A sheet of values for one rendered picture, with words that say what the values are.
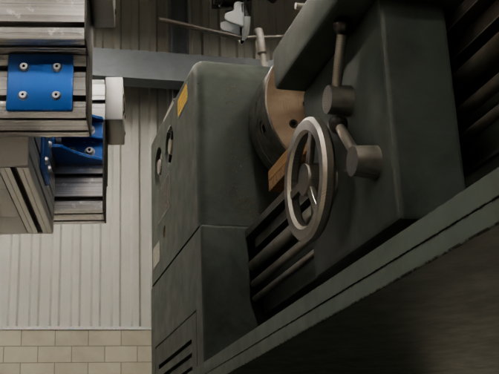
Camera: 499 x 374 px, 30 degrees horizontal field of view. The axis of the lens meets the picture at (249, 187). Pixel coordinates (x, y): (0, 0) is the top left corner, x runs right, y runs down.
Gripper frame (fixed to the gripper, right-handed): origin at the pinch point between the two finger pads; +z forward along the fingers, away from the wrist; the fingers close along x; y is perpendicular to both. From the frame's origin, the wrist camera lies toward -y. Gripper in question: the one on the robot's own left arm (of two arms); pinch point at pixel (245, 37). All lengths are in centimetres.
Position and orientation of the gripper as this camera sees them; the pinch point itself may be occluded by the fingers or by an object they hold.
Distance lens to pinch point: 218.2
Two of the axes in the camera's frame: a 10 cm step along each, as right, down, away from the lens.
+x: 2.7, -3.2, -9.1
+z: 0.4, 9.5, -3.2
